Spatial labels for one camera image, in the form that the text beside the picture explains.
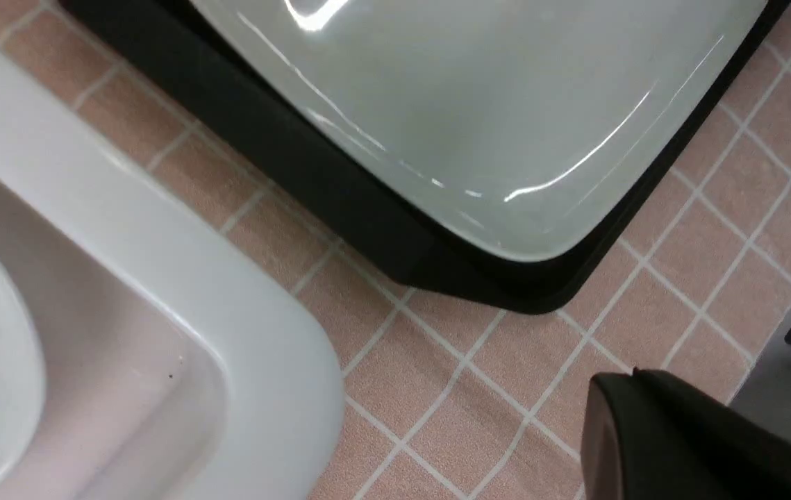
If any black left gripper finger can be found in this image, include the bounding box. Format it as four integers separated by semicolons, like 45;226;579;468
581;368;791;499

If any white square plate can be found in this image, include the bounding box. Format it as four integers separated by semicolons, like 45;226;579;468
193;1;766;263

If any pink checkered tablecloth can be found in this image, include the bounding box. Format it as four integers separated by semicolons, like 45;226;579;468
0;1;791;499

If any large white plastic tub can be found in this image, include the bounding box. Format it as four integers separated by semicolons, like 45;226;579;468
0;51;344;499

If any black plastic serving tray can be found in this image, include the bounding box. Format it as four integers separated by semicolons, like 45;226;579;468
62;1;789;315

